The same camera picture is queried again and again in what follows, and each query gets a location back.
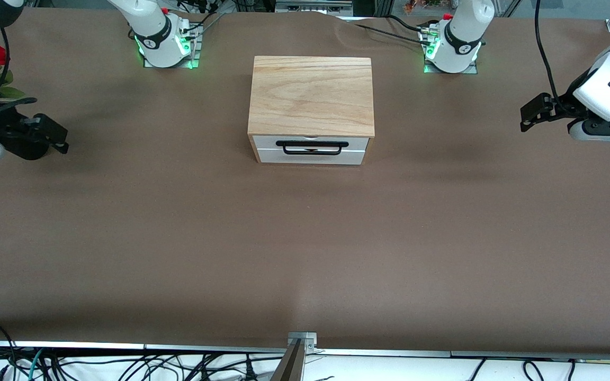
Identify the light wooden drawer cabinet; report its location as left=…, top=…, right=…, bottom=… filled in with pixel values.
left=247, top=56, right=376, bottom=166

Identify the brown table cover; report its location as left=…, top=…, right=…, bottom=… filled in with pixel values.
left=0, top=6, right=610, bottom=356

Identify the green cable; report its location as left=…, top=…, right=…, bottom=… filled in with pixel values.
left=16, top=347, right=47, bottom=381

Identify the aluminium table edge rail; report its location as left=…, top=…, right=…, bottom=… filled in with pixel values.
left=0, top=340, right=610, bottom=362

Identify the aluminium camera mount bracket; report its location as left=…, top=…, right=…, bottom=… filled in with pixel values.
left=270, top=331, right=318, bottom=381

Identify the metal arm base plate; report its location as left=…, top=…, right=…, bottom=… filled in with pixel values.
left=142, top=21, right=201, bottom=70
left=423, top=59, right=479, bottom=75

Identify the long black arm cable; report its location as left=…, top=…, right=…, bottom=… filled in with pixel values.
left=534, top=0, right=566, bottom=106

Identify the white-fronted wooden drawer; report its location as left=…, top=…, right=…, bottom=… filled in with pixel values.
left=252, top=135, right=371, bottom=152

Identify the black base cable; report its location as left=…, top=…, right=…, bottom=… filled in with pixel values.
left=178, top=0, right=229, bottom=39
left=354, top=23, right=428, bottom=47
left=386, top=14, right=433, bottom=32

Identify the aluminium frame structure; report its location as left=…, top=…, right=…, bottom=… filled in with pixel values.
left=234, top=0, right=391, bottom=17

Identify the black metal drawer handle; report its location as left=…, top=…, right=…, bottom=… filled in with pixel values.
left=275, top=139, right=350, bottom=157

